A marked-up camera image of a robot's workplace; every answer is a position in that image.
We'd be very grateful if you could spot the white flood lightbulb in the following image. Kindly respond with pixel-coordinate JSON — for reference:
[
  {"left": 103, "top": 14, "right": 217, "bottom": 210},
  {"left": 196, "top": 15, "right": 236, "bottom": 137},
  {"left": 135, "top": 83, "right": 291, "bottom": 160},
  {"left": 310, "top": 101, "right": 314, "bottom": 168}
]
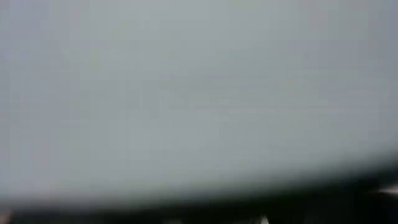
[{"left": 0, "top": 0, "right": 398, "bottom": 215}]

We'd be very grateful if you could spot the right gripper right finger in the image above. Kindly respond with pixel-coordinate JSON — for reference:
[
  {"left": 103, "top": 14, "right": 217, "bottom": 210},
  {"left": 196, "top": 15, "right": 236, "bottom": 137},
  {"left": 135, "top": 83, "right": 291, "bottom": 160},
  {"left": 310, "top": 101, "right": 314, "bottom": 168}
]
[{"left": 270, "top": 164, "right": 398, "bottom": 224}]

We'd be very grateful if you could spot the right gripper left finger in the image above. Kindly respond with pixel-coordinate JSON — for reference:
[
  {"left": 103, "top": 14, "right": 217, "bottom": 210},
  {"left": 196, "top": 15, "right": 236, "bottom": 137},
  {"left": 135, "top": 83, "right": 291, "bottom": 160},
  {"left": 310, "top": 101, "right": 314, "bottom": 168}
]
[{"left": 9, "top": 205, "right": 162, "bottom": 224}]

